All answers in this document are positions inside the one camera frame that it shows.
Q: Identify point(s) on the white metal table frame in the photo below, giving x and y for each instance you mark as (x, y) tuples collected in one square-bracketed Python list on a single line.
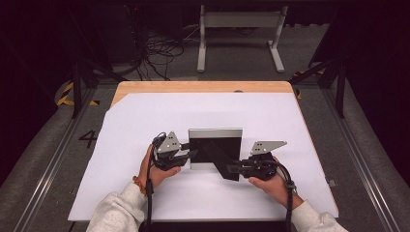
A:
[(240, 20)]

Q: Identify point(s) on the black cloth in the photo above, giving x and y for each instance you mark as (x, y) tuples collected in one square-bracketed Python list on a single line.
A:
[(225, 164)]

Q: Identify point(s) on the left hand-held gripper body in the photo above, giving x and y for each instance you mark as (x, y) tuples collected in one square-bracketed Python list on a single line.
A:
[(169, 158)]

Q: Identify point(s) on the yellow black hazard tape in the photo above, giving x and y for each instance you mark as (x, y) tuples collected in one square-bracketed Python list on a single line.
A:
[(299, 94), (66, 93)]

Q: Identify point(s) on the person's left hand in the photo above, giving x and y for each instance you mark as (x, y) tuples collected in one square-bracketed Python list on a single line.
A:
[(158, 175)]

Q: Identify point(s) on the white table sheet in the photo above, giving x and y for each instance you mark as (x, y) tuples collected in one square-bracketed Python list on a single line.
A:
[(225, 109)]

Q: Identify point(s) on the person's right hand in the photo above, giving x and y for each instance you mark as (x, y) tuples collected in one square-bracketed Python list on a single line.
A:
[(277, 190)]

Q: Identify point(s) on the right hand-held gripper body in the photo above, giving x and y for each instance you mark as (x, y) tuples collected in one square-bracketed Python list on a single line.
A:
[(261, 167)]

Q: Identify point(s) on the aluminium floor rail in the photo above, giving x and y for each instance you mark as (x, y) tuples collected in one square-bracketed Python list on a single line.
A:
[(357, 154), (54, 158)]

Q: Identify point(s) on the small grey table bracket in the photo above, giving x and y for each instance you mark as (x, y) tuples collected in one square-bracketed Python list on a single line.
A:
[(332, 183)]

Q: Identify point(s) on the black metal stand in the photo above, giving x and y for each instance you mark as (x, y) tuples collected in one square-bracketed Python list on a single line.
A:
[(76, 90), (340, 93)]

